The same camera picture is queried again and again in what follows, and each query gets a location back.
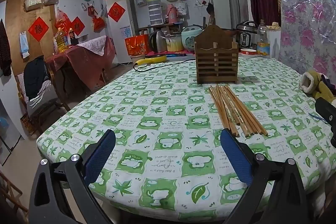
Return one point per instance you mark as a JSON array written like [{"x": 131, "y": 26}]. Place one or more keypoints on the mint green rice cooker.
[{"x": 189, "y": 40}]

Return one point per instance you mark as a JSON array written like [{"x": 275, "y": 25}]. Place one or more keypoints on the steel pressure cooker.
[{"x": 245, "y": 37}]

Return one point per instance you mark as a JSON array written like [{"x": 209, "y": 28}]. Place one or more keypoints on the wooden slatted chopstick holder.
[{"x": 216, "y": 66}]

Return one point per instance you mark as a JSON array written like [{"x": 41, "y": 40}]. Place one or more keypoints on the red plastic table cover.
[{"x": 84, "y": 66}]

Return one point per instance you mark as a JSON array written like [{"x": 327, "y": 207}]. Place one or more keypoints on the white refrigerator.
[{"x": 118, "y": 35}]

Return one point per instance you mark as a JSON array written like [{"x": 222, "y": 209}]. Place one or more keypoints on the red and white bowl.
[{"x": 248, "y": 52}]

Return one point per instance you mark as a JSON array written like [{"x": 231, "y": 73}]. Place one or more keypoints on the metal basin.
[{"x": 83, "y": 38}]

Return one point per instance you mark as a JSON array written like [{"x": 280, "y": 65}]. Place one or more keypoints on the clear plastic oil bottle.
[{"x": 263, "y": 48}]

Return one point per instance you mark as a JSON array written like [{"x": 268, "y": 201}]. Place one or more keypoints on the red plastic bag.
[{"x": 63, "y": 20}]

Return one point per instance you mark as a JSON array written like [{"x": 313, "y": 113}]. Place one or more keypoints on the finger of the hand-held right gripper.
[{"x": 325, "y": 111}]

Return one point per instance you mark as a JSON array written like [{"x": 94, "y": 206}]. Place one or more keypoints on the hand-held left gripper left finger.
[{"x": 101, "y": 150}]

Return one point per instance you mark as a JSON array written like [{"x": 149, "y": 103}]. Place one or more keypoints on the red gift bag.
[{"x": 136, "y": 45}]

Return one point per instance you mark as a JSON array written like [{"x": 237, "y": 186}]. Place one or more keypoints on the white tote bag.
[{"x": 183, "y": 10}]

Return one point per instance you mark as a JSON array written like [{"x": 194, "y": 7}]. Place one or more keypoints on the yellow cooking oil jug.
[{"x": 61, "y": 41}]

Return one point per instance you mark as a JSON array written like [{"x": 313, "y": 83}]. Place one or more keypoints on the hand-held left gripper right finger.
[{"x": 235, "y": 153}]

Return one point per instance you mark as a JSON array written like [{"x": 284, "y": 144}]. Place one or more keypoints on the white patterned cloth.
[{"x": 92, "y": 45}]

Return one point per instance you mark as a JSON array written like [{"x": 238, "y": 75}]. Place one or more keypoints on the green checked tablecloth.
[{"x": 162, "y": 119}]

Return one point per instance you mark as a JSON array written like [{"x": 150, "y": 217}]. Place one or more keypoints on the cream pot with steel lid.
[{"x": 174, "y": 45}]

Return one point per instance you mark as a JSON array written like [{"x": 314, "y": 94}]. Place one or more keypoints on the pink thermos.
[{"x": 172, "y": 14}]

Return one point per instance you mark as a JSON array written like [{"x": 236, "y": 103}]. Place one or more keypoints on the floral plastic sheet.
[{"x": 302, "y": 16}]

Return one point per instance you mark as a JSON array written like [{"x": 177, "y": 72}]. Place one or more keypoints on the bundle of wooden chopsticks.
[{"x": 231, "y": 108}]

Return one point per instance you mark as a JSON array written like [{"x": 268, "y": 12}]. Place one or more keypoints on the dark jacket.
[{"x": 35, "y": 77}]

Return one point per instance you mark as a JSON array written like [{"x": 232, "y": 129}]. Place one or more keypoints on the checked hanging handbag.
[{"x": 32, "y": 2}]

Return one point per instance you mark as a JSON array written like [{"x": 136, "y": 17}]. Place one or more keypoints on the plastic drawer tower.
[{"x": 155, "y": 11}]

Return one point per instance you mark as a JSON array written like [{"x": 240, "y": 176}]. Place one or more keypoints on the red diamond paper poster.
[
  {"x": 116, "y": 12},
  {"x": 77, "y": 26},
  {"x": 38, "y": 29}
]

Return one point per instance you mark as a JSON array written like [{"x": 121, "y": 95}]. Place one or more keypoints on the yellow electric frying pan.
[{"x": 155, "y": 59}]

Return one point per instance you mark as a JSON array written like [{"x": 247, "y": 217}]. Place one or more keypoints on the dark sauce bottle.
[{"x": 73, "y": 39}]

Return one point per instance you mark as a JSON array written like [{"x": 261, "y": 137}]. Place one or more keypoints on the stainless steel kettle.
[{"x": 157, "y": 41}]

